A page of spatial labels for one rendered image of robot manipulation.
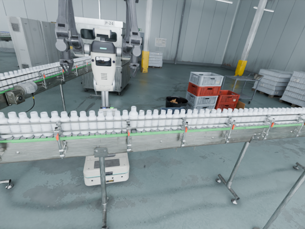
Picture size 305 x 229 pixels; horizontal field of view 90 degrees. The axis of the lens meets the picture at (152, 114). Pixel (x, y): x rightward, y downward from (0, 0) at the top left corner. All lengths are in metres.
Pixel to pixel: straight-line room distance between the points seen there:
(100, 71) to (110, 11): 11.58
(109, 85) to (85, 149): 0.72
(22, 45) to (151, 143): 6.18
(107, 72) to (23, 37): 5.41
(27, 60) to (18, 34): 0.77
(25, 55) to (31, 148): 5.80
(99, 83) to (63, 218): 1.37
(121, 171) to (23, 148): 1.05
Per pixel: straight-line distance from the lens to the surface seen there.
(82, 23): 5.01
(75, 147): 1.25
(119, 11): 13.16
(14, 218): 2.21
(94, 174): 1.99
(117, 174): 2.03
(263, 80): 8.31
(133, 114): 1.14
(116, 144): 1.23
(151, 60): 10.54
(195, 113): 1.34
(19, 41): 6.98
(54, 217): 2.05
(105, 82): 1.65
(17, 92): 2.28
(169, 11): 13.94
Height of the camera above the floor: 1.65
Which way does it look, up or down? 26 degrees down
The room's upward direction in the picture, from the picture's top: 6 degrees clockwise
